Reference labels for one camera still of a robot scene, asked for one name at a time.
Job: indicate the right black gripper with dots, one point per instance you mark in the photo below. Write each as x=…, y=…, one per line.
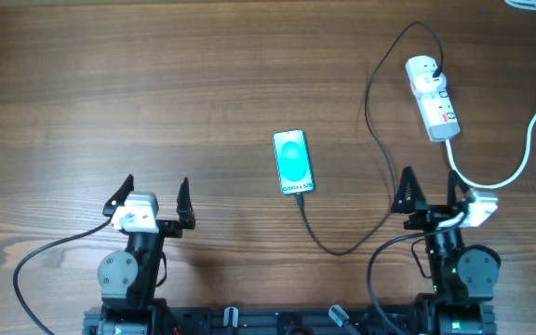
x=431, y=213

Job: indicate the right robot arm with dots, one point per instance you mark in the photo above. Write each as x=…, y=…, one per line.
x=463, y=276

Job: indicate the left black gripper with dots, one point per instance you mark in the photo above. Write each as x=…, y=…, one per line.
x=171, y=228

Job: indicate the white USB charger plug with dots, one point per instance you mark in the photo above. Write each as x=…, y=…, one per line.
x=426, y=85

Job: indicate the Galaxy smartphone with teal screen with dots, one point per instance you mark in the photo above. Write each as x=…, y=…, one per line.
x=293, y=162

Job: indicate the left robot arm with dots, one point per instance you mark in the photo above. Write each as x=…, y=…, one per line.
x=129, y=278

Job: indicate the white power strip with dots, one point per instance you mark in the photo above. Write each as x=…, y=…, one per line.
x=438, y=115

